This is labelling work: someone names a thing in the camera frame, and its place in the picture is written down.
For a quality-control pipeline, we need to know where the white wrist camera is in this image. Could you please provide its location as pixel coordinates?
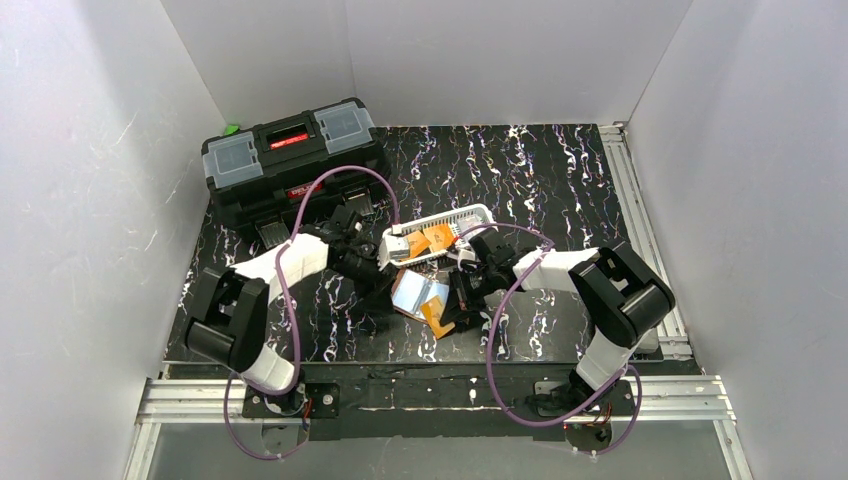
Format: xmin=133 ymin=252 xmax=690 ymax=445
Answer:
xmin=377 ymin=229 xmax=410 ymax=269
xmin=453 ymin=236 xmax=478 ymax=268

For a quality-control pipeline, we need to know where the white plastic basket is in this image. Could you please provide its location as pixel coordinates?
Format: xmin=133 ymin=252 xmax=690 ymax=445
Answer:
xmin=383 ymin=204 xmax=494 ymax=269

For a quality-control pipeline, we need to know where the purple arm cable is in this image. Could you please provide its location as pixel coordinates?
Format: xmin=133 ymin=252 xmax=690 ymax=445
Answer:
xmin=221 ymin=165 xmax=402 ymax=462
xmin=457 ymin=221 xmax=644 ymax=458

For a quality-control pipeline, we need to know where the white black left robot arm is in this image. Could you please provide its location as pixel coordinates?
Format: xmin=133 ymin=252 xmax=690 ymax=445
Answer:
xmin=183 ymin=206 xmax=395 ymax=395

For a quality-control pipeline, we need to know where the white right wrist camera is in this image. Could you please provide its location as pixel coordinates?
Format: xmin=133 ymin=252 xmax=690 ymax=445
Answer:
xmin=453 ymin=236 xmax=478 ymax=268

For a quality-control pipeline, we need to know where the grey plastic case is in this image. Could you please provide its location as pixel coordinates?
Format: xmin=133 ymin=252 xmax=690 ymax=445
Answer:
xmin=635 ymin=320 xmax=662 ymax=354

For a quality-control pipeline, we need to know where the brown leather card holder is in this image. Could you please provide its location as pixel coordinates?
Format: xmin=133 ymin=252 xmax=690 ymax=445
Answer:
xmin=390 ymin=269 xmax=449 ymax=323

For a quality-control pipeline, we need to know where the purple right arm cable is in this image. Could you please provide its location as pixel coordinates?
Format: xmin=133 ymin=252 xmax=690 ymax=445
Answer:
xmin=457 ymin=221 xmax=644 ymax=458

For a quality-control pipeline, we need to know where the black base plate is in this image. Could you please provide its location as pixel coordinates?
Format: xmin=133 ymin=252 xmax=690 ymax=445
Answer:
xmin=241 ymin=362 xmax=638 ymax=441

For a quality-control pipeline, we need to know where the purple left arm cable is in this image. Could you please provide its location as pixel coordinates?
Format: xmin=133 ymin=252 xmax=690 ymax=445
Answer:
xmin=221 ymin=165 xmax=402 ymax=462

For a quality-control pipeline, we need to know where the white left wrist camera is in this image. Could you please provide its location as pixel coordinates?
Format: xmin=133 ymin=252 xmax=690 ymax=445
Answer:
xmin=377 ymin=229 xmax=410 ymax=269

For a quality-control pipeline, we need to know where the aluminium frame rail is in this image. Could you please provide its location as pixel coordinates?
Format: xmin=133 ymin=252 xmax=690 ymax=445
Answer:
xmin=599 ymin=122 xmax=694 ymax=361

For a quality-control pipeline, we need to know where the orange credit card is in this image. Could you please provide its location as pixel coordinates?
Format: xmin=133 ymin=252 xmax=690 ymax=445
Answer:
xmin=422 ymin=223 xmax=457 ymax=253
xmin=404 ymin=231 xmax=431 ymax=259

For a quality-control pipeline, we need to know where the black plastic toolbox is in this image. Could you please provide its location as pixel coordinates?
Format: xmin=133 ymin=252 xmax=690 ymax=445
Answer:
xmin=201 ymin=97 xmax=391 ymax=249

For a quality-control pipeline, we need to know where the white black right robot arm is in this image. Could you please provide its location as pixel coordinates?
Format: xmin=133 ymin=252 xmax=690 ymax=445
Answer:
xmin=448 ymin=227 xmax=676 ymax=400

